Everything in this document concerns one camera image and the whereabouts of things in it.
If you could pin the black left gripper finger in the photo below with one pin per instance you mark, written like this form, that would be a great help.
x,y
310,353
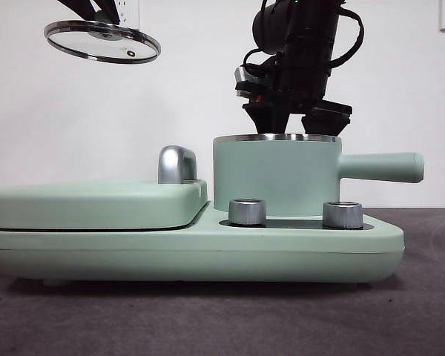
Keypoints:
x,y
110,10
79,7

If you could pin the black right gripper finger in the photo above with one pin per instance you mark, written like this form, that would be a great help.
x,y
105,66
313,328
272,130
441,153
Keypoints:
x,y
324,124
270,118

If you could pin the round glass pot lid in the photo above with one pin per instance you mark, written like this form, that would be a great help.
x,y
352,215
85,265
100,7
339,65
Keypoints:
x,y
100,35

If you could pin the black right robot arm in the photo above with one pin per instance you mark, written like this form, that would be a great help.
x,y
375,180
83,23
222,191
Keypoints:
x,y
304,44

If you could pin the silver round control knob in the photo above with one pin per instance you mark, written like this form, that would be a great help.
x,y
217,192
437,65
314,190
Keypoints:
x,y
343,214
246,212

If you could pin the mint green breakfast machine base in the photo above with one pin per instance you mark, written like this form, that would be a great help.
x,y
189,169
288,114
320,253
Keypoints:
x,y
170,256

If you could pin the mint green hinged griddle lid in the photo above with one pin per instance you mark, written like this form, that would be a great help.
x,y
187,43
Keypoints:
x,y
96,204

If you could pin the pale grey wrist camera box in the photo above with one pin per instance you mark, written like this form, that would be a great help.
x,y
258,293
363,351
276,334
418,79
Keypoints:
x,y
246,75

